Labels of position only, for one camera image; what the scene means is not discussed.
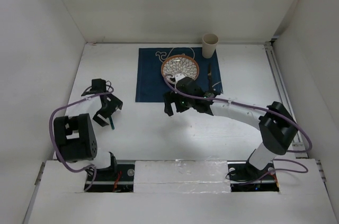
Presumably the fork with green handle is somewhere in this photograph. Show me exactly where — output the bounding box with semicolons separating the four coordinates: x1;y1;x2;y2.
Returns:
109;116;115;130

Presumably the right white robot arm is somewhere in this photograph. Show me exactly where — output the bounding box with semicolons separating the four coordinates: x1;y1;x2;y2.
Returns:
163;77;298;183

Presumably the black knife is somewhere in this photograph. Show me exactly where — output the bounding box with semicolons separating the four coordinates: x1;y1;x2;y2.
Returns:
208;64;215;97

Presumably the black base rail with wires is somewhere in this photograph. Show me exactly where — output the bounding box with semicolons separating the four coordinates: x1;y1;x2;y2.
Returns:
84;160;279;194

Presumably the dark blue printed cloth napkin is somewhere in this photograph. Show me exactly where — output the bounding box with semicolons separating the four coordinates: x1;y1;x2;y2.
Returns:
136;47;223;103

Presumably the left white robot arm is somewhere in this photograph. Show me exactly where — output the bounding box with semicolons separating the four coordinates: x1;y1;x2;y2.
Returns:
49;78;123;180

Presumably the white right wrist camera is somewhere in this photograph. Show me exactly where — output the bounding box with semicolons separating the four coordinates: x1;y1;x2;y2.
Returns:
171;73;185;83

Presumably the floral plate with orange rim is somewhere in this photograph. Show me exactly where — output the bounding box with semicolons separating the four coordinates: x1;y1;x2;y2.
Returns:
160;55;200;84

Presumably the aluminium rail at right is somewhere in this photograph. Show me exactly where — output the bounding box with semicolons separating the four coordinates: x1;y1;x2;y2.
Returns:
264;39;328;182

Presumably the beige paper cup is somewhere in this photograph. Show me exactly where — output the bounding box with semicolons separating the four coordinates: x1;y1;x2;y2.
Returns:
202;33;219;59

